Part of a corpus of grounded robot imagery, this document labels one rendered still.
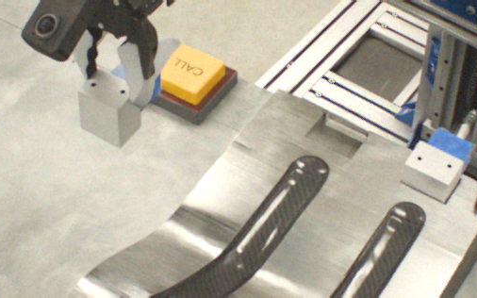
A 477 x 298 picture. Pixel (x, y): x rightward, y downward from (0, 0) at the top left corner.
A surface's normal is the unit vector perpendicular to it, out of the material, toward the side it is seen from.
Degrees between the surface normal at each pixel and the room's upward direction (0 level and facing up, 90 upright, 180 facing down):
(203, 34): 0
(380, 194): 0
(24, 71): 0
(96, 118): 90
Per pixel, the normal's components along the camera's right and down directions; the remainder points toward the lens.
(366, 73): 0.02, -0.67
